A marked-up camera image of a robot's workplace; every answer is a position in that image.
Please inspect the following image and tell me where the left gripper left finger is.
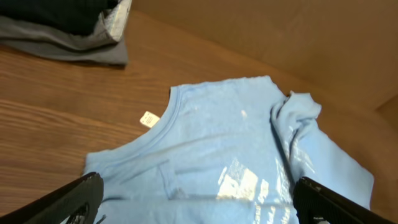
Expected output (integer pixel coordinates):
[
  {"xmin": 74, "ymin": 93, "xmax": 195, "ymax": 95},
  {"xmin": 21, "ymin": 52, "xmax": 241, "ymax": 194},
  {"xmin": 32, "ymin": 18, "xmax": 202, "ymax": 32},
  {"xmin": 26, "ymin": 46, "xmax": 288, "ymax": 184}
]
[{"xmin": 1, "ymin": 172, "xmax": 104, "ymax": 224}]

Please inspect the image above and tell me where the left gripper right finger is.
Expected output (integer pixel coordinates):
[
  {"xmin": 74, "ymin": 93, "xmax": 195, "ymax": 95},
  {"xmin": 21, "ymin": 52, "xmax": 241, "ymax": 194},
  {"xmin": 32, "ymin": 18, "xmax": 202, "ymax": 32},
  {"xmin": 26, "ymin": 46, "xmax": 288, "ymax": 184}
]
[{"xmin": 293, "ymin": 177, "xmax": 394, "ymax": 224}]

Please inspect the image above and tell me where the folded grey garment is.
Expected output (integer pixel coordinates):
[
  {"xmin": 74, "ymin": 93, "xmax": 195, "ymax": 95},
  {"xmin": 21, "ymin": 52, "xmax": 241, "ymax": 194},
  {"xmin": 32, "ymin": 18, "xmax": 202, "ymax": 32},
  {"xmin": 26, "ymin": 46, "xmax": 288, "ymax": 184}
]
[{"xmin": 1, "ymin": 0, "xmax": 132, "ymax": 66}]

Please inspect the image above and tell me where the light blue printed t-shirt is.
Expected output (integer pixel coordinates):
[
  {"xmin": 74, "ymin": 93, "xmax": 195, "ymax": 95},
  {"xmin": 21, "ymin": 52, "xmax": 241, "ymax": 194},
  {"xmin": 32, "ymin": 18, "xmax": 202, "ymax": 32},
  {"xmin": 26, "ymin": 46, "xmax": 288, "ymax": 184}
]
[{"xmin": 85, "ymin": 76, "xmax": 374, "ymax": 223}]

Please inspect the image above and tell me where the folded black garment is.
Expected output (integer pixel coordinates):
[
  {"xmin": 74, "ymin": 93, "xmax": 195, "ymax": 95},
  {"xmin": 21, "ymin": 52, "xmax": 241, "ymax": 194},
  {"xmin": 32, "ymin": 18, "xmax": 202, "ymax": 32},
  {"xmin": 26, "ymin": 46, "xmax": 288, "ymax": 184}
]
[{"xmin": 1, "ymin": 0, "xmax": 119, "ymax": 35}]

